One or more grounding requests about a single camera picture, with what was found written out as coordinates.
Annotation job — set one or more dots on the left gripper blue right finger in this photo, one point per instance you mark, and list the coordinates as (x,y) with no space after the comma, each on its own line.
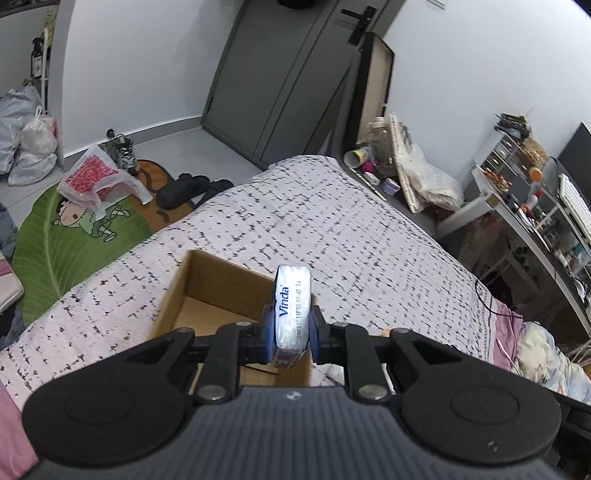
(361,356)

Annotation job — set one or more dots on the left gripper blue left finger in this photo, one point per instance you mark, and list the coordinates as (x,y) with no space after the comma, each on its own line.
(222,355)

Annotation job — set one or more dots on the blue white tissue pack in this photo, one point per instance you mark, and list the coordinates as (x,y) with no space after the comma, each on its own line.
(292,301)

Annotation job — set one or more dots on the brown cardboard box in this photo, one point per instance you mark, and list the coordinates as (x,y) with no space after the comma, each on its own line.
(208,292)

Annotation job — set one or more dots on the white black patterned blanket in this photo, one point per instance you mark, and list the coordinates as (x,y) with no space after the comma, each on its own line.
(370,265)

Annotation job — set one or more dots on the black shoes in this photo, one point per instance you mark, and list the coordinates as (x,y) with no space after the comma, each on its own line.
(187,187)

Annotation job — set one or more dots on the small purple box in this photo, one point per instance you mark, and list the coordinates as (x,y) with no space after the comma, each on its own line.
(390,187)

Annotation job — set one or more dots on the pink bed sheet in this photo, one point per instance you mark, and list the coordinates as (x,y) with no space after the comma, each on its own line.
(506,329)

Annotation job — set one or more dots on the white plastic bag pile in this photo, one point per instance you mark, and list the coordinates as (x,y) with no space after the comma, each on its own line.
(422,183)

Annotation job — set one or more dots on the paper cup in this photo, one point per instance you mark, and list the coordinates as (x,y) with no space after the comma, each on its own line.
(355,158)

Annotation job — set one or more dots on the cream pillow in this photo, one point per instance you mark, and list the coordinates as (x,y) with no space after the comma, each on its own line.
(538,359)

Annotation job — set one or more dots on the green cartoon floor mat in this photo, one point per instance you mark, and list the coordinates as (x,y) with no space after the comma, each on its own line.
(59,244)

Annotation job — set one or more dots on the red white plastic bag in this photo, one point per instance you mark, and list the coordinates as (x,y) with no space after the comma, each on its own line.
(96,183)

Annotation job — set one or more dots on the white desk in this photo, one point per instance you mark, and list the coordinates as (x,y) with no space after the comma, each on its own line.
(510,184)

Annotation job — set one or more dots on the grey door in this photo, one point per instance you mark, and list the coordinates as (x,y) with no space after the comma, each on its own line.
(277,88)

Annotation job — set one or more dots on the white keyboard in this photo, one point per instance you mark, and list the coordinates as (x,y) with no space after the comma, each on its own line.
(575,203)

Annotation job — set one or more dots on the white garbage bag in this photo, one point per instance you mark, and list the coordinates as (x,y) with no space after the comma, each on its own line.
(36,156)

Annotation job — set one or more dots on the black monitor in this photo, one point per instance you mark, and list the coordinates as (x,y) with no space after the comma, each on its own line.
(575,160)

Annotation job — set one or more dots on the grey garbage bag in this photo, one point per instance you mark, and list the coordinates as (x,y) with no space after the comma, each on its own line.
(18,106)

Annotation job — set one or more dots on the sneakers by wall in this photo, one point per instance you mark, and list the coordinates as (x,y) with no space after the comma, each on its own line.
(120,149)

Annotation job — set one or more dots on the brown picture frame board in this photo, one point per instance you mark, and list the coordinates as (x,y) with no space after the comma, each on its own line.
(365,95)

